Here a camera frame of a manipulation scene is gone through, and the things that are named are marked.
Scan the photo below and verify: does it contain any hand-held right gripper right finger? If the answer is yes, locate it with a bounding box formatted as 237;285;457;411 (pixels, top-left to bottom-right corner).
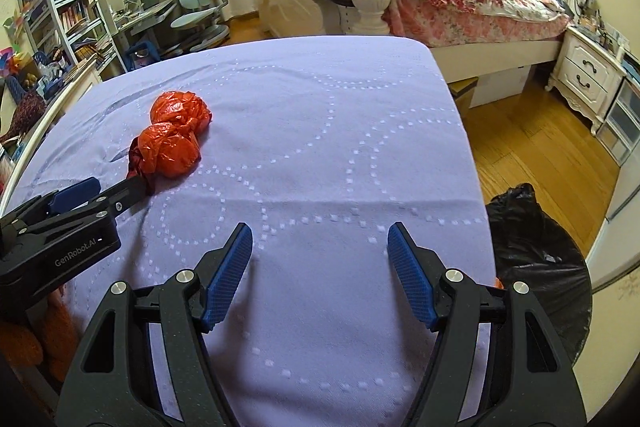
387;222;587;427

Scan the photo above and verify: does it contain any blue stool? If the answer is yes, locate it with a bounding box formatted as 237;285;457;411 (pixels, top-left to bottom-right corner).
125;41;163;70

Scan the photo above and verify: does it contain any clear plastic drawer unit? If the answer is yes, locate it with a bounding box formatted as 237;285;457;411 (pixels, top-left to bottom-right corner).
595;79;640;165

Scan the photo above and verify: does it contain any purple dotted bed sheet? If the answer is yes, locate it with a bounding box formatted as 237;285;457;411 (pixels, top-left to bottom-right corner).
0;36;498;427

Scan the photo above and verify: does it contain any white cardboard box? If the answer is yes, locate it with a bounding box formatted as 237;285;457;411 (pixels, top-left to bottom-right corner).
470;66;531;108

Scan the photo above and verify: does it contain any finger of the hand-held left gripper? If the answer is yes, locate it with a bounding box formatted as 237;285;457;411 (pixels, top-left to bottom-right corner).
65;174;154;222
0;177;102;234

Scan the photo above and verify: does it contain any white bookshelf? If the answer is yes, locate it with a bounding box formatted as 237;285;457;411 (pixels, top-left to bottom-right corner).
14;0;126;80

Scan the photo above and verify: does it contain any white sliding wardrobe door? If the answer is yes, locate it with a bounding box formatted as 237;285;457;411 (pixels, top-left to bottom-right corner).
585;147;640;293

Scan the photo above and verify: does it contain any grey study desk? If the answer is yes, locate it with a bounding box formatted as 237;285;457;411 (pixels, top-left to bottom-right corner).
95;0;181;72

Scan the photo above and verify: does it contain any red plastic bag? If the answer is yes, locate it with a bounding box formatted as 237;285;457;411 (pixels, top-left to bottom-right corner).
127;91;213;195

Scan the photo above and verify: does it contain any dark red fuzzy cloth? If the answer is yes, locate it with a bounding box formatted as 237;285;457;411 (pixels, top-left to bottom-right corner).
0;92;48;148

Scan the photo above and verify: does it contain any black trash bag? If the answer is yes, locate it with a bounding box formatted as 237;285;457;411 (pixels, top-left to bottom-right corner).
484;183;593;348

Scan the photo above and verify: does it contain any white carved nightstand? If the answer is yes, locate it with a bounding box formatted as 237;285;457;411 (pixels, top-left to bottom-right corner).
546;27;626;135

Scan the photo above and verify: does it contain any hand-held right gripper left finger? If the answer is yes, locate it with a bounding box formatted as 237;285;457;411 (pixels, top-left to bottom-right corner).
59;222;254;427

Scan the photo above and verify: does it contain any clutter on nightstand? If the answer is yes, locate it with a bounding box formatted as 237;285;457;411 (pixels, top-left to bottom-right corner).
570;0;631;52

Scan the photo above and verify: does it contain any pale green desk chair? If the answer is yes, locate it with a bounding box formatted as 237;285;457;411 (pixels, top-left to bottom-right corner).
170;0;231;50

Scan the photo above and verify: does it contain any dark round trash bin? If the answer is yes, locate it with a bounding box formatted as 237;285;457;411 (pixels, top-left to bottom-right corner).
492;257;594;363

